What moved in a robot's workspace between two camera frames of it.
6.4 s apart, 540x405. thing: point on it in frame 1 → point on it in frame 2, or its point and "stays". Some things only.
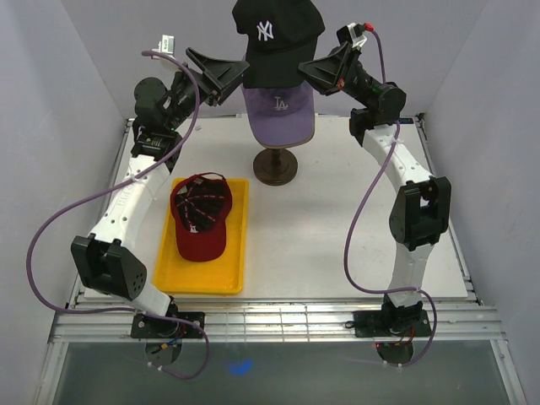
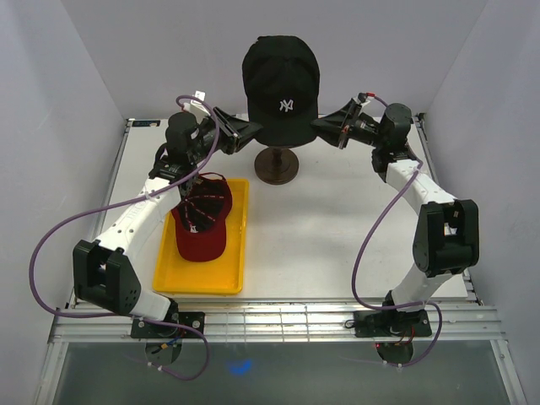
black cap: (282, 35) → (281, 79)
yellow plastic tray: (175, 274) stays
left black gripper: (219, 77) → (234, 131)
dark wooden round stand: (275, 166) stays
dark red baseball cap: (201, 206) stays
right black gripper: (324, 72) → (338, 126)
